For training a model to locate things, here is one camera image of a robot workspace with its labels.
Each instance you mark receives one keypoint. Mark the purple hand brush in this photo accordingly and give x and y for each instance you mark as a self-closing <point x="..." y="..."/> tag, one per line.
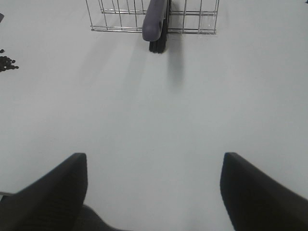
<point x="155" y="25"/>

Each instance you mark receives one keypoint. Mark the wire dish rack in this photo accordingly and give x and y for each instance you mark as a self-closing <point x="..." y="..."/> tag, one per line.
<point x="186" y="16"/>

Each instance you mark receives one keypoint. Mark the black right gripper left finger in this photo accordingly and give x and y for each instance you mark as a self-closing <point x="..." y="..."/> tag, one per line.
<point x="55" y="202"/>

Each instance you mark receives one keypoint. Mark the pile of coffee beans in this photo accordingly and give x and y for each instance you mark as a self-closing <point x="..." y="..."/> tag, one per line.
<point x="7" y="63"/>

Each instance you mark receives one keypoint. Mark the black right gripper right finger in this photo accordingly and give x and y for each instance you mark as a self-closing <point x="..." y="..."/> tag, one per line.
<point x="256" y="202"/>

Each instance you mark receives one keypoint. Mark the purple dustpan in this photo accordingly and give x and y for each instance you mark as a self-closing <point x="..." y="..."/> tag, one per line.
<point x="1" y="17"/>

